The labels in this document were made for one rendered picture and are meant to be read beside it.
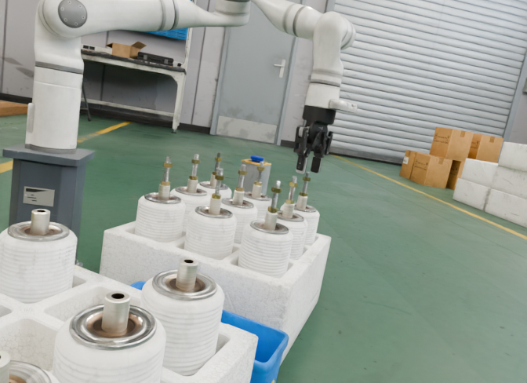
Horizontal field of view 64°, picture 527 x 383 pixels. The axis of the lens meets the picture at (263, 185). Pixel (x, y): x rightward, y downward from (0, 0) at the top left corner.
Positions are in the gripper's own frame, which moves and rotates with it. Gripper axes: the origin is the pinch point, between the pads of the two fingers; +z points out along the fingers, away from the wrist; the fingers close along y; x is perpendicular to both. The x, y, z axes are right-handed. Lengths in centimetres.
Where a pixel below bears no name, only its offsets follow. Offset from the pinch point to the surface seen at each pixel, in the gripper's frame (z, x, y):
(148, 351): 10, 24, 65
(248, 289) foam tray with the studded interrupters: 19.7, 9.4, 29.9
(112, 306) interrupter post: 8, 20, 66
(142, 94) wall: -2, -421, -278
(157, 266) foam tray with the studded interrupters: 20.9, -8.6, 35.1
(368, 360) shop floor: 35.1, 25.7, 5.8
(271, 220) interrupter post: 8.3, 7.4, 23.4
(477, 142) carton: -16, -28, -390
